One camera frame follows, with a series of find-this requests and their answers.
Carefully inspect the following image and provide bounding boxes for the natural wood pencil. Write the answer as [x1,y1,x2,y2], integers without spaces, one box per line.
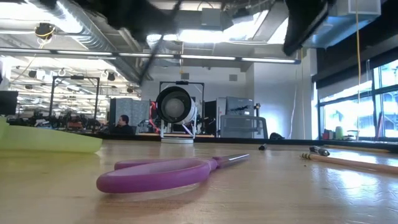
[299,152,398,175]

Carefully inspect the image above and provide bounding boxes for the black monitor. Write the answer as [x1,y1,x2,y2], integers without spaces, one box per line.
[0,90,19,116]

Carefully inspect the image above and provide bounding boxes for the black rig frame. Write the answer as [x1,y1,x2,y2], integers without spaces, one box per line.
[49,75,101,122]

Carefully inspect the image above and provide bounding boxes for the grey partition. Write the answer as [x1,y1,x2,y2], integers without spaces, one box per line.
[108,97,150,127]

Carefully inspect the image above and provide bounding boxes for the white paper cup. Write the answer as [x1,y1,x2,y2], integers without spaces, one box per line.
[154,85,200,145]

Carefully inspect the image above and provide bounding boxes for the ceiling cable reel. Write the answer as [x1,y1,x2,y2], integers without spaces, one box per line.
[34,22,57,41]

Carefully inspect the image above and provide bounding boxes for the black pen with clear barrel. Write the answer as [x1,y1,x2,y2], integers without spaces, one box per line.
[308,145,331,157]

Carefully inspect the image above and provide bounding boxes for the black stand frame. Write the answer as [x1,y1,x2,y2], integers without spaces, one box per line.
[158,80,206,136]

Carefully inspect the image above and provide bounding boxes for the ceiling light strip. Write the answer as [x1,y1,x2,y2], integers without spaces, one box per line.
[0,47,302,65]

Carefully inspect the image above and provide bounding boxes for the translucent yellow-green supply box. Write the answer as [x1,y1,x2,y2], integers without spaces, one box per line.
[0,115,103,154]

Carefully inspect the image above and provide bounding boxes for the yellow hanging cord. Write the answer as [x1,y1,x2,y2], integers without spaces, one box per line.
[354,0,362,105]

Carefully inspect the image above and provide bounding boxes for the purple scissors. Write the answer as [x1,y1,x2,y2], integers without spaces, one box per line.
[95,152,251,194]

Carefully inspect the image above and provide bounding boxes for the person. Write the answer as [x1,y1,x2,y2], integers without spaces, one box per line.
[108,114,137,136]

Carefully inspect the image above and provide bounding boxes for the black aluminium table frame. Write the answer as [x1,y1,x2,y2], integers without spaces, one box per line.
[70,132,398,151]

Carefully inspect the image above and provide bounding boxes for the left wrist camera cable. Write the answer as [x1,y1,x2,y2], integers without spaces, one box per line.
[138,0,183,85]

